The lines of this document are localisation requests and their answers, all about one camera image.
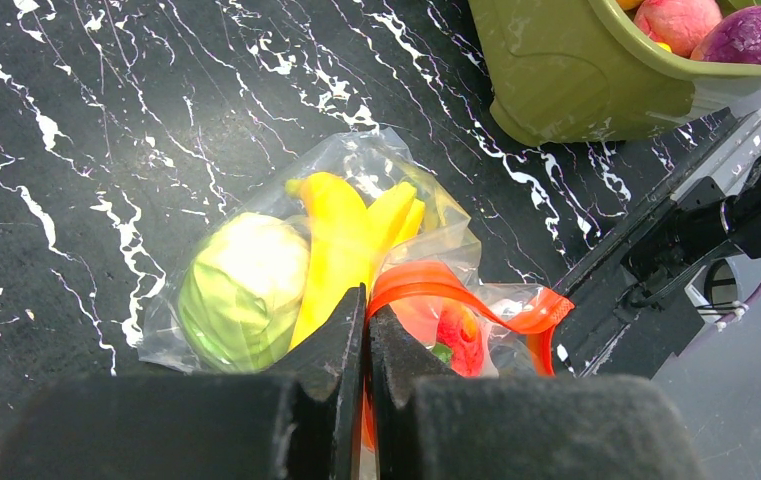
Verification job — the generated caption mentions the light pink toy peach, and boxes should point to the light pink toy peach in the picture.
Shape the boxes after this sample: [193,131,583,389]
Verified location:
[633,0,723,57]

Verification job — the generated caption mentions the dark purple toy onion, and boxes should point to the dark purple toy onion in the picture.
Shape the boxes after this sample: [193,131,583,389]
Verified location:
[690,5,761,65]

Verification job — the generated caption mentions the green toy cabbage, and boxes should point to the green toy cabbage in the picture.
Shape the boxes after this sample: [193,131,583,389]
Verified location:
[176,212,309,373]

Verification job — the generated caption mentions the olive green plastic bin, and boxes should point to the olive green plastic bin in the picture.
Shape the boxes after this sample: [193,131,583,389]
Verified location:
[470,1,761,146]

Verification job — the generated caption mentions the yellow toy banana bunch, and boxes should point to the yellow toy banana bunch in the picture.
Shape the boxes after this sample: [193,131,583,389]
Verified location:
[285,172,420,350]

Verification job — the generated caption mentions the clear zip bag orange zipper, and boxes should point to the clear zip bag orange zipper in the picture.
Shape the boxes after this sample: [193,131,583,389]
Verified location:
[136,127,577,452]

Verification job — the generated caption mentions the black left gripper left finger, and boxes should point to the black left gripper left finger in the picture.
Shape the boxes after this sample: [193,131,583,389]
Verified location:
[0,286,366,479]

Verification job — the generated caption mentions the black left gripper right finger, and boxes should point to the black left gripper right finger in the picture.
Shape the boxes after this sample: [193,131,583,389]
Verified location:
[367,307,705,479]

